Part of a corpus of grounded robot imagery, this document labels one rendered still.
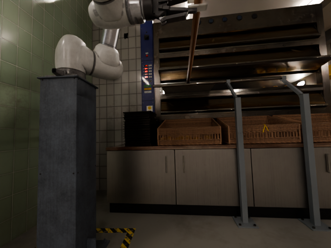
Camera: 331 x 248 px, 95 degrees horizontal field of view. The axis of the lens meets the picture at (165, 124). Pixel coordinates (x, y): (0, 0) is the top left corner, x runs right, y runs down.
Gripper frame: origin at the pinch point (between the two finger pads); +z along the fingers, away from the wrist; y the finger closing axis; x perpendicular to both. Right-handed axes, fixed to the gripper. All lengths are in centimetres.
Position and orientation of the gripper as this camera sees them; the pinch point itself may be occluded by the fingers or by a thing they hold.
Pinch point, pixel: (197, 3)
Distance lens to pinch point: 73.3
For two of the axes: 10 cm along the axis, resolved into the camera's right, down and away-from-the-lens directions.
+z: 9.9, -0.4, -1.1
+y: 0.3, 10.0, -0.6
